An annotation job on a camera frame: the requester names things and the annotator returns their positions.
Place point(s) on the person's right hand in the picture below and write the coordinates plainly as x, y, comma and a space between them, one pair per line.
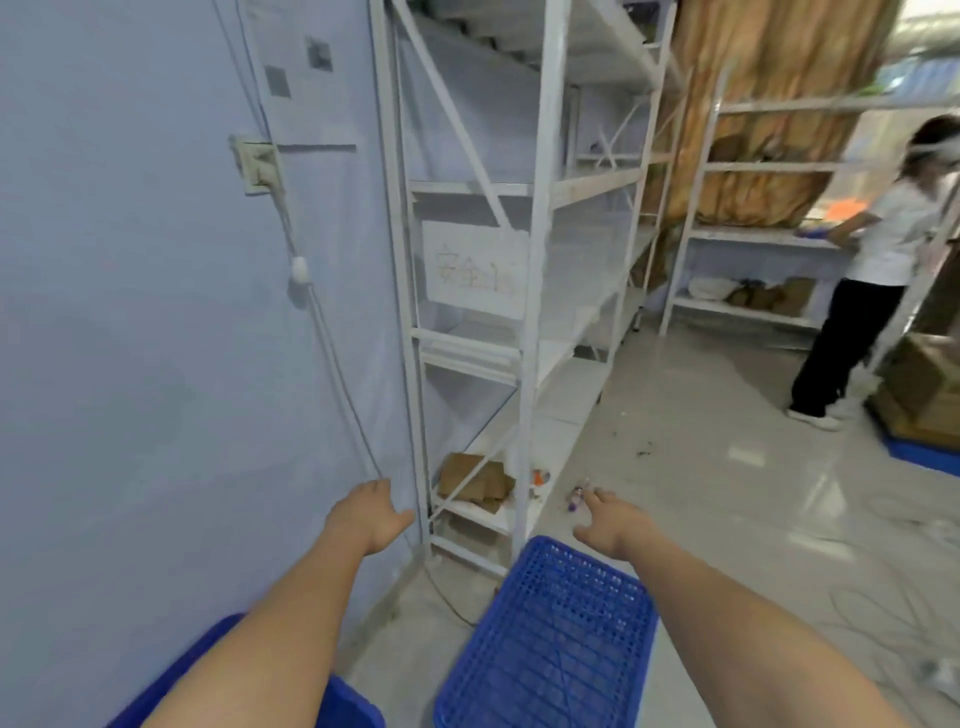
611, 519

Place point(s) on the person's left hand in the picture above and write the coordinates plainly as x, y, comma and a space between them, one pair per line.
366, 514

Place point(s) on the person's left thumb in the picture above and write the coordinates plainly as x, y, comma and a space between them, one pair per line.
400, 520

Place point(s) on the person's right thumb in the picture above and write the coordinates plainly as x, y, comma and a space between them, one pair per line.
587, 534

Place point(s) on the person's left forearm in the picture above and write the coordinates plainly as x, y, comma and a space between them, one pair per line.
267, 632

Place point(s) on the person's right forearm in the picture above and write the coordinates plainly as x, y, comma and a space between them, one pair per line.
750, 637

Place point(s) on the small purple bottle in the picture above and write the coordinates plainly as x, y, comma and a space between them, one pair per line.
577, 496

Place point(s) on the small orange white item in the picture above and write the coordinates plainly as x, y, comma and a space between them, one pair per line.
541, 476

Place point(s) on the brown cardboard piece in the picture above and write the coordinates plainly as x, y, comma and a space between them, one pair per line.
472, 480

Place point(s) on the blue plastic lattice crate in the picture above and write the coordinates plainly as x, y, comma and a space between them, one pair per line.
551, 637

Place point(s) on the blue plastic bin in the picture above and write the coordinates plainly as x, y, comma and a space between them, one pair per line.
315, 701

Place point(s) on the white paper sign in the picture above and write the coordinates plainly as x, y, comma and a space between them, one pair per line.
474, 268

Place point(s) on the tall white metal shelf rack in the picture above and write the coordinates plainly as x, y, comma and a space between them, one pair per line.
517, 247

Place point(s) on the brown paper items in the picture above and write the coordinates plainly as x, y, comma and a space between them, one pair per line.
772, 295

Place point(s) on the blue plastic pallet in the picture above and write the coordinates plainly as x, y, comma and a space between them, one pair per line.
919, 454

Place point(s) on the low white metal shelf rack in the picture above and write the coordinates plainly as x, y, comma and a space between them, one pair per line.
757, 217

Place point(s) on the brown cardboard boxes stack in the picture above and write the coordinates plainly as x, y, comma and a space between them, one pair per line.
921, 386

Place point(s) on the orange brown curtain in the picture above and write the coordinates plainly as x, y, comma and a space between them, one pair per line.
772, 112

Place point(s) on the paper notice sheet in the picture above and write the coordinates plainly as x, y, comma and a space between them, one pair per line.
296, 71

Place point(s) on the white wall socket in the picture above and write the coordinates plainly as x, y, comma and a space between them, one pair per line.
253, 163

